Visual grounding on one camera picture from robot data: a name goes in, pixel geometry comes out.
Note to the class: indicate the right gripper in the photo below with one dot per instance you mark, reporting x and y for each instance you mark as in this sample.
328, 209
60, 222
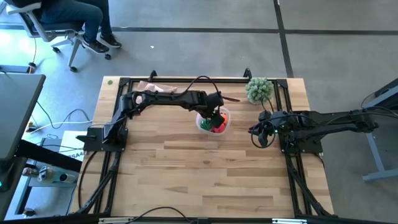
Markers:
275, 123

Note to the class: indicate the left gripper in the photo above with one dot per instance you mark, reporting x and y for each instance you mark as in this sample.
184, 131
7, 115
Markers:
214, 101

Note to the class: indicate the large red toy tomato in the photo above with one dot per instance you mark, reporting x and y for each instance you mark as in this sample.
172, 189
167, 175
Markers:
220, 129

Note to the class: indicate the toy watermelon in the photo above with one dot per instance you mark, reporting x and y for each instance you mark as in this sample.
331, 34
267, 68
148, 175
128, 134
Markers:
206, 124

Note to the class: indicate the clear plastic tupperware container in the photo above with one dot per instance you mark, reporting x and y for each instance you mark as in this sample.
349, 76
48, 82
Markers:
199, 119

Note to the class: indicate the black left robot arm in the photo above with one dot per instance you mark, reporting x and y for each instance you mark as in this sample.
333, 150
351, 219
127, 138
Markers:
168, 98

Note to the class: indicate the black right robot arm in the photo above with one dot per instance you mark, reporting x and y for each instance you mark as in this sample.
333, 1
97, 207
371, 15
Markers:
326, 123

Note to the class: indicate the potted green succulent plant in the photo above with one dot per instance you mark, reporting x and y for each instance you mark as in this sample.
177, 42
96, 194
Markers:
259, 90

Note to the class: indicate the beige cloth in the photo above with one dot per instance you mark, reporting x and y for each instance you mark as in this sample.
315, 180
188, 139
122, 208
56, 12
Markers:
155, 86

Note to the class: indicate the white paper label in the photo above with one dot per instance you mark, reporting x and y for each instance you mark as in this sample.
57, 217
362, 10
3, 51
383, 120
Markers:
70, 146

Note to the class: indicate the person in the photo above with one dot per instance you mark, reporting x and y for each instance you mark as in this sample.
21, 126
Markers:
77, 15

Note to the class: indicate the small white device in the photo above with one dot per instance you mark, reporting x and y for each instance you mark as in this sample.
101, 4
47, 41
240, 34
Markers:
63, 178

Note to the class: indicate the black desk beam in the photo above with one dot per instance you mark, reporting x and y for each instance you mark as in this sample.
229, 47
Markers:
46, 155

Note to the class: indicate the office chair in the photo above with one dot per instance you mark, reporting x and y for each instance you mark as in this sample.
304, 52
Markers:
34, 26

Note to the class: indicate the grey desk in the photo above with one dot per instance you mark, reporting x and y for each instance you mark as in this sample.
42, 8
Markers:
15, 109

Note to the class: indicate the black caster wheel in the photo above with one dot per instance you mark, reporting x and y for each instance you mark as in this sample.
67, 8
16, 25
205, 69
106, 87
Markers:
29, 212

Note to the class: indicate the silver metal bracket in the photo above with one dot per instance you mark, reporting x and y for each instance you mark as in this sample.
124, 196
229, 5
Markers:
289, 221
112, 221

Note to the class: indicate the grey metal table frame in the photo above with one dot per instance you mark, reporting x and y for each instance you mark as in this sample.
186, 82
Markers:
381, 175

